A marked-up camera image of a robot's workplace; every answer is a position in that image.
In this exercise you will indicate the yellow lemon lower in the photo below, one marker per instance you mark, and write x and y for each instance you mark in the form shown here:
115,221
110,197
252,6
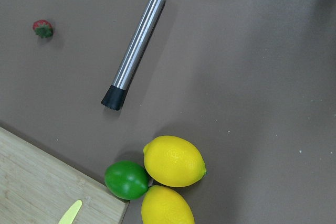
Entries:
164,205

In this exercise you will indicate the yellow lemon upper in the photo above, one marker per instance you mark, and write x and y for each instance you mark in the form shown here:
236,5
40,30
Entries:
173,161

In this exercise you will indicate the red strawberry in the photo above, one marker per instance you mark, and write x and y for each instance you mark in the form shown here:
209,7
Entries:
43,28

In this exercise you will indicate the steel muddler black tip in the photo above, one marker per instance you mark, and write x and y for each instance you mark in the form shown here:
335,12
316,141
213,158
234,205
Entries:
116,94

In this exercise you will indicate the yellow plastic knife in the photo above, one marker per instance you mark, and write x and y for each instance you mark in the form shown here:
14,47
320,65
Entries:
71,213

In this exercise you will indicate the green lime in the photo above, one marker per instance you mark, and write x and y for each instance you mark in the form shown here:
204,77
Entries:
126,180

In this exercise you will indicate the wooden cutting board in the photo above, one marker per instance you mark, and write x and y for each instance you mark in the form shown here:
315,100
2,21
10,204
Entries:
39,188

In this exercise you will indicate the yellow lemon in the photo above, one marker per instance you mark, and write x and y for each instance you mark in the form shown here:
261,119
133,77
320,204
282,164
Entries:
173,161
164,205

